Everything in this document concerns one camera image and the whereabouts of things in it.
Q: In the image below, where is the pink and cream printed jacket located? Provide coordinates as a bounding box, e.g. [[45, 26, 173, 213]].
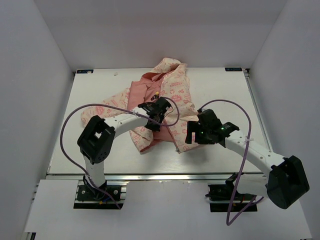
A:
[[80, 57, 198, 153]]

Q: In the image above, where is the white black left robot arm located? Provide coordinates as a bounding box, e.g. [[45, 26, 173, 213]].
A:
[[77, 97, 172, 200]]

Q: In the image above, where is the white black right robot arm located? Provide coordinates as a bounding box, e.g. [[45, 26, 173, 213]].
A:
[[185, 109, 310, 209]]

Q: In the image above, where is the blue label sticker right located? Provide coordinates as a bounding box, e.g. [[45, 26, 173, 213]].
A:
[[224, 67, 243, 72]]

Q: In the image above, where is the blue label sticker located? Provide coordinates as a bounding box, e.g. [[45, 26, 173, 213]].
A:
[[76, 69, 94, 74], [224, 67, 243, 72]]

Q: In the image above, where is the blue label sticker left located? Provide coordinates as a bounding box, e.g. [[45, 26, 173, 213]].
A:
[[76, 69, 94, 74]]

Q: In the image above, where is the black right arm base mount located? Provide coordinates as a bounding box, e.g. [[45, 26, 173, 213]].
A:
[[205, 183, 258, 213]]

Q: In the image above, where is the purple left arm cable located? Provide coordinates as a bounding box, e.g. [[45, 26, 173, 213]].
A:
[[61, 96, 180, 210]]

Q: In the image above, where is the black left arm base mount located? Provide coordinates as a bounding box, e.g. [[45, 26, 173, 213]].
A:
[[73, 181, 127, 210]]

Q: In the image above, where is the aluminium table edge rail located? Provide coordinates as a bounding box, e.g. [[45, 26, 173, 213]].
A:
[[46, 172, 266, 183]]

